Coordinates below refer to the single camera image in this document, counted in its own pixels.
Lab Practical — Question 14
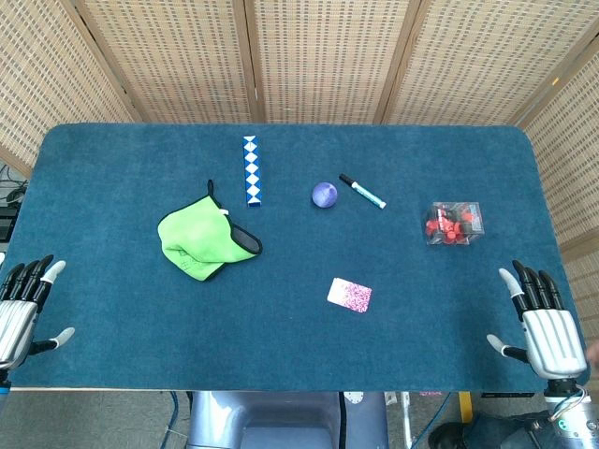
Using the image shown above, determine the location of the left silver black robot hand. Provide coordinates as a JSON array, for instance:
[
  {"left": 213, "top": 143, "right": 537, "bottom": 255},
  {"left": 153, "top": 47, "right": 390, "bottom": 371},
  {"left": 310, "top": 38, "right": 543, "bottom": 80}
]
[{"left": 0, "top": 254, "right": 76, "bottom": 370}]

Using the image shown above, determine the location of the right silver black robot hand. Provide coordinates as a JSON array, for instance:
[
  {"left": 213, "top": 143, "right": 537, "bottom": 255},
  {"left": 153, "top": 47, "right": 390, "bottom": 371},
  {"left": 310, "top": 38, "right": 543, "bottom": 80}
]
[{"left": 486, "top": 259, "right": 589, "bottom": 380}]

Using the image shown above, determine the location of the pink patterned card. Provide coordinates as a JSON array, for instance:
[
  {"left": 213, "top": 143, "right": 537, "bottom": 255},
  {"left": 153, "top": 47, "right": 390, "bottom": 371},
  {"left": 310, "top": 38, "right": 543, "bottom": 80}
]
[{"left": 327, "top": 277, "right": 373, "bottom": 313}]

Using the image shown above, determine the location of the black box device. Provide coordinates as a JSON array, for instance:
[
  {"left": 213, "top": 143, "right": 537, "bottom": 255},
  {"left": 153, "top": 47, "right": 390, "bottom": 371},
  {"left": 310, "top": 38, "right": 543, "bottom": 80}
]
[{"left": 0, "top": 208, "right": 20, "bottom": 242}]

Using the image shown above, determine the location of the blue jeans leg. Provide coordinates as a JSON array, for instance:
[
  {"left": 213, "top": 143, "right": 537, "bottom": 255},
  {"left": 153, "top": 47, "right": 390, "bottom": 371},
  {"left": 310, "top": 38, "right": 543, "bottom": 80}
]
[{"left": 470, "top": 410, "right": 561, "bottom": 449}]

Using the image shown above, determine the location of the black shoe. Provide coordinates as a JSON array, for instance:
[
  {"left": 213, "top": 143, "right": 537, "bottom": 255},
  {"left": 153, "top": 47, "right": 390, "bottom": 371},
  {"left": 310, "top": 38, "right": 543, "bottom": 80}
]
[{"left": 428, "top": 420, "right": 475, "bottom": 449}]

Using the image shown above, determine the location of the clear box of red pieces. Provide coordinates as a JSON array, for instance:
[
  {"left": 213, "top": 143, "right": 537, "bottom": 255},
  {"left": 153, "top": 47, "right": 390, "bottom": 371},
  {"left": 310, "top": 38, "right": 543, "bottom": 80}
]
[{"left": 423, "top": 200, "right": 486, "bottom": 247}]

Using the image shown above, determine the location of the green microfiber cloth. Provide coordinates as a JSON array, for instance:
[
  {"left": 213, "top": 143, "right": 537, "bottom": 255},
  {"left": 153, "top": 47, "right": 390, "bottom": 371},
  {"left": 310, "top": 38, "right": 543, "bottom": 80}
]
[{"left": 156, "top": 179, "right": 263, "bottom": 282}]

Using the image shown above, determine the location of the teal marker pen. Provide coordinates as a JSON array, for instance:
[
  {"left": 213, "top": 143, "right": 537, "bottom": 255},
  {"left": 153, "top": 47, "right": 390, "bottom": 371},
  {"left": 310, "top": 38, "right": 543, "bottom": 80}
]
[{"left": 338, "top": 173, "right": 387, "bottom": 210}]

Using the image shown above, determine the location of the grey-blue robot torso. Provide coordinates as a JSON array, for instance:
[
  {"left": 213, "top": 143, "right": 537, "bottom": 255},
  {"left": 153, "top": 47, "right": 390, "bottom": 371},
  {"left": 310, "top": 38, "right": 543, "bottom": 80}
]
[{"left": 186, "top": 390, "right": 389, "bottom": 449}]

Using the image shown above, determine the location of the blue felt table cover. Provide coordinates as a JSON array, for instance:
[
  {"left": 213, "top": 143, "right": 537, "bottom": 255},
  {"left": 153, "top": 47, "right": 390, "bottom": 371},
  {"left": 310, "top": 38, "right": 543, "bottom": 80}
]
[{"left": 8, "top": 122, "right": 592, "bottom": 393}]

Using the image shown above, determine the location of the purple ball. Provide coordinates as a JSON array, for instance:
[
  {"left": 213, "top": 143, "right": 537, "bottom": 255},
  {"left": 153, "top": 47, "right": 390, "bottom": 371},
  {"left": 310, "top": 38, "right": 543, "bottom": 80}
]
[{"left": 310, "top": 181, "right": 339, "bottom": 210}]

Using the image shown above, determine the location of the blue white snake puzzle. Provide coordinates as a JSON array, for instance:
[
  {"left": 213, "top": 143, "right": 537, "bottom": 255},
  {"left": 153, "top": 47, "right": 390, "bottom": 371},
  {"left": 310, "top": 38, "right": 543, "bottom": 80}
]
[{"left": 241, "top": 135, "right": 263, "bottom": 209}]

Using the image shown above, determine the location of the woven wooden folding screen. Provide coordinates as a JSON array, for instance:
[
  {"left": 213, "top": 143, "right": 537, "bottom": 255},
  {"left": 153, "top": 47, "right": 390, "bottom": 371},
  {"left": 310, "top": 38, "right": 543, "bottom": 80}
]
[{"left": 0, "top": 0, "right": 599, "bottom": 347}]

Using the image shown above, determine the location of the yellow post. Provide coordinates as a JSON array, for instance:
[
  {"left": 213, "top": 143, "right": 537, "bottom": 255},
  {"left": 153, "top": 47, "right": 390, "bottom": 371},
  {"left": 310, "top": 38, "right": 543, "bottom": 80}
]
[{"left": 458, "top": 391, "right": 474, "bottom": 425}]

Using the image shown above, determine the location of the black cable bundle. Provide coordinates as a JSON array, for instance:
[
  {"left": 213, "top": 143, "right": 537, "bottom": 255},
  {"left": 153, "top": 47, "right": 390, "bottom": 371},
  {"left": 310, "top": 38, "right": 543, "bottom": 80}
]
[{"left": 0, "top": 163, "right": 29, "bottom": 207}]

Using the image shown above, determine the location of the blue cable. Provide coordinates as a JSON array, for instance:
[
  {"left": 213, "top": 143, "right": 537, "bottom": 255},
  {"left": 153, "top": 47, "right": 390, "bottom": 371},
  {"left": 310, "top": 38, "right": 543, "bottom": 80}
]
[{"left": 167, "top": 391, "right": 183, "bottom": 429}]

